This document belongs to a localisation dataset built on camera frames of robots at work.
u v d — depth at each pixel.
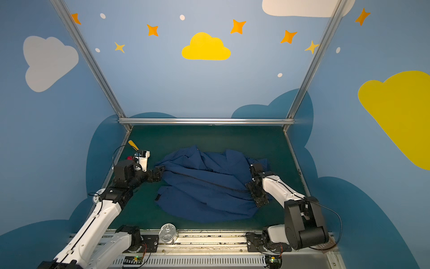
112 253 0.52
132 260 0.73
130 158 0.99
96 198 0.79
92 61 0.86
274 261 0.73
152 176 0.72
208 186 0.86
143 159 0.70
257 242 0.74
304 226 0.43
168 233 0.73
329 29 0.76
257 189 0.71
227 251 0.74
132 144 1.08
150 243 0.75
